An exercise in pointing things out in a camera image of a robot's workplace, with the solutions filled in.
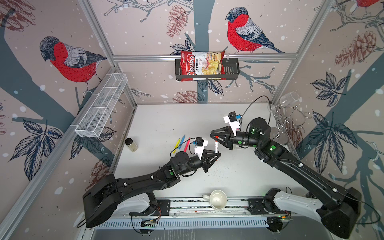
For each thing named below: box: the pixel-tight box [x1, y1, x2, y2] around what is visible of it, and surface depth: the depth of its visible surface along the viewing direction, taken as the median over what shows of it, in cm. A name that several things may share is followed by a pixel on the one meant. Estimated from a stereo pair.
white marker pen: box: [214, 140, 219, 154], surface depth 66 cm
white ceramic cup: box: [203, 189, 228, 211], surface depth 74 cm
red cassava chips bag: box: [180, 50, 226, 82], surface depth 90 cm
